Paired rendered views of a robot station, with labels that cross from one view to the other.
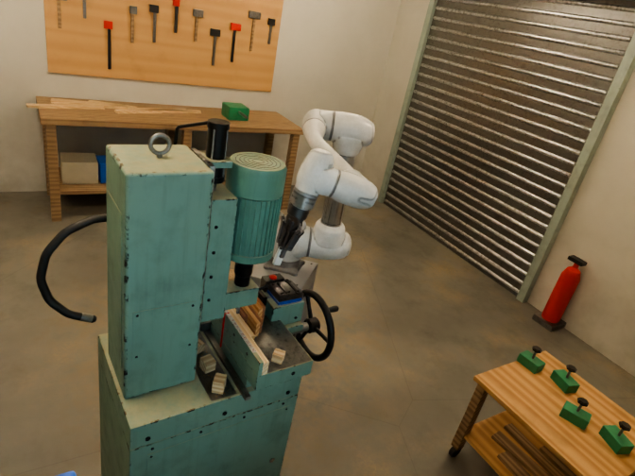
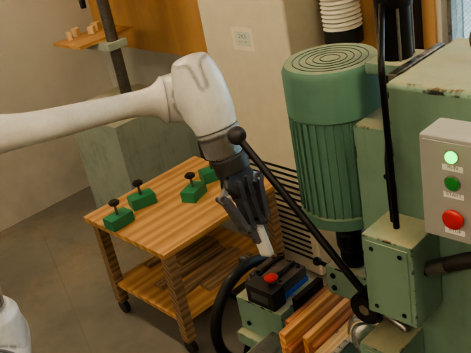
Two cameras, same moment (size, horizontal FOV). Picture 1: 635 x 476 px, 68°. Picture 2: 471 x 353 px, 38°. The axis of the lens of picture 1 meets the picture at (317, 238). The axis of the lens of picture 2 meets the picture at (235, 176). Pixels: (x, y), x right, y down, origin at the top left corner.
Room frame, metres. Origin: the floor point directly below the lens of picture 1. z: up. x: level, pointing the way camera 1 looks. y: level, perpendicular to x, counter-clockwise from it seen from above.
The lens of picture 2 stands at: (1.61, 1.36, 1.88)
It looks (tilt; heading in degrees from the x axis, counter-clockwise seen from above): 26 degrees down; 267
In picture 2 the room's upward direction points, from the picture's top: 11 degrees counter-clockwise
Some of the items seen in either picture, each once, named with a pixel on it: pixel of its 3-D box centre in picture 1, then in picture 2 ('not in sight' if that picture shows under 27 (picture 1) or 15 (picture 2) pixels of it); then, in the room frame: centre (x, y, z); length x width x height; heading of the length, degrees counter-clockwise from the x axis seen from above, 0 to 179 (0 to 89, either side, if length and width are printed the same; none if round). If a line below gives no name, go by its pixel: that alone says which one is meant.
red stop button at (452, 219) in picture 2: not in sight; (452, 219); (1.29, 0.58, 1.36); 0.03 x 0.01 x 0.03; 128
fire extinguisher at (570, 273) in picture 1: (562, 292); not in sight; (3.33, -1.97, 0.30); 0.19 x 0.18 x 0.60; 125
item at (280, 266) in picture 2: (281, 287); (273, 279); (1.50, 0.09, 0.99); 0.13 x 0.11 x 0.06; 38
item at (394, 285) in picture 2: not in sight; (401, 269); (1.33, 0.48, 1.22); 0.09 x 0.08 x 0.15; 128
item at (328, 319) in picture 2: (244, 311); (338, 318); (1.39, 0.20, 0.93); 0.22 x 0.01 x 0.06; 38
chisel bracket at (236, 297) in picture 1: (234, 295); (364, 283); (1.33, 0.23, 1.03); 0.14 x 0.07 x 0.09; 128
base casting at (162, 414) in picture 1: (199, 365); not in sight; (1.27, 0.31, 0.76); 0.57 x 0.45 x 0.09; 128
